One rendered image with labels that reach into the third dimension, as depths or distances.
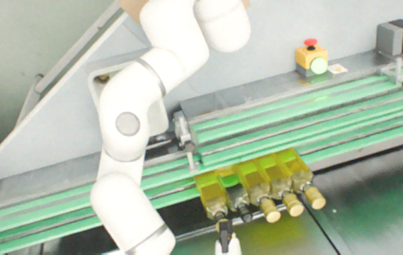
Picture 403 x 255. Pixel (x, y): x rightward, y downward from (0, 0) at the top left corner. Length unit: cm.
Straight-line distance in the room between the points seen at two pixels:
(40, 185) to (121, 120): 58
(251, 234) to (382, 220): 36
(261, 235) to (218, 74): 47
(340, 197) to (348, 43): 48
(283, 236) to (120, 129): 59
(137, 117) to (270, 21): 63
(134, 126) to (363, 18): 87
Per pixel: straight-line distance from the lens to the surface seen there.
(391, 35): 130
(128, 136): 65
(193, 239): 111
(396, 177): 133
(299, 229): 110
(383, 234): 115
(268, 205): 95
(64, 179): 117
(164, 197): 112
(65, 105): 117
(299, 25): 122
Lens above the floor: 180
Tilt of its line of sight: 58 degrees down
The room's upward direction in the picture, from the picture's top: 155 degrees clockwise
